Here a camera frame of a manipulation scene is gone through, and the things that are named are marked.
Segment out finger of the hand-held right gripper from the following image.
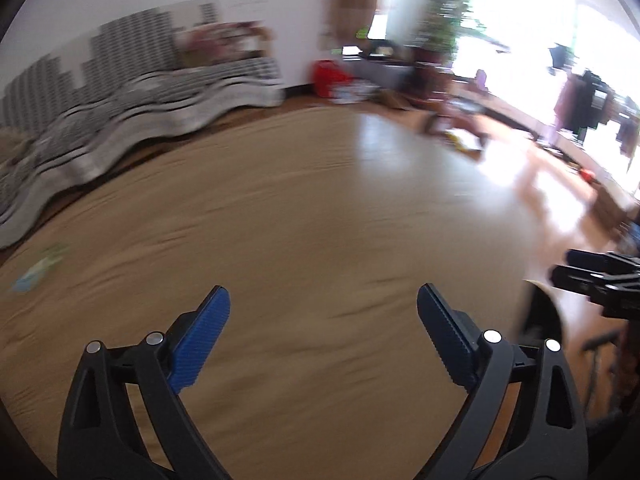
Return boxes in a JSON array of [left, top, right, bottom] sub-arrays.
[[551, 265, 640, 298], [567, 248, 640, 275]]

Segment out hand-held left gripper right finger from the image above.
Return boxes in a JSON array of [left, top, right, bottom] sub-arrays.
[[417, 283, 590, 480]]

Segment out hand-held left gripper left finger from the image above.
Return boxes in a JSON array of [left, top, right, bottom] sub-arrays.
[[56, 285, 232, 480]]

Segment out pink hanging garment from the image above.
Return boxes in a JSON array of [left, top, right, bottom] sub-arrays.
[[551, 77, 577, 135]]

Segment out dark hanging clothes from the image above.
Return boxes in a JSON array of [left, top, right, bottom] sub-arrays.
[[570, 70, 615, 132]]

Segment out green printed wrapper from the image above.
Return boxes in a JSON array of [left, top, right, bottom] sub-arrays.
[[11, 243, 69, 295]]

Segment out brown cardboard piece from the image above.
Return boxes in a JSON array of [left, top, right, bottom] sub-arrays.
[[379, 91, 417, 112]]

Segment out grey striped sofa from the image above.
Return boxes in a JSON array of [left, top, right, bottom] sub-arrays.
[[0, 0, 287, 251]]

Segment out dark red plant pot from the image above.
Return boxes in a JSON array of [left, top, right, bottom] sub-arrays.
[[414, 47, 455, 100]]

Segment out scattered white papers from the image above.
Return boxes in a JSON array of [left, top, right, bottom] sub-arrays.
[[331, 82, 382, 104]]

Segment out brown crumpled cloth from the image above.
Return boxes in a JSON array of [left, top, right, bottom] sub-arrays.
[[0, 129, 33, 173]]

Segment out grey low cabinet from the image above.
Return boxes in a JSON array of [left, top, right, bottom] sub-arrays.
[[342, 44, 422, 87]]

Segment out red plastic bag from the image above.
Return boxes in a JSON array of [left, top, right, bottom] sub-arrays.
[[311, 60, 352, 99]]

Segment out green potted plant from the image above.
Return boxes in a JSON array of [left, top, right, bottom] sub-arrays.
[[414, 0, 482, 67]]

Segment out pink printed cushion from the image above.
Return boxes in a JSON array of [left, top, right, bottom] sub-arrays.
[[177, 21, 274, 68]]

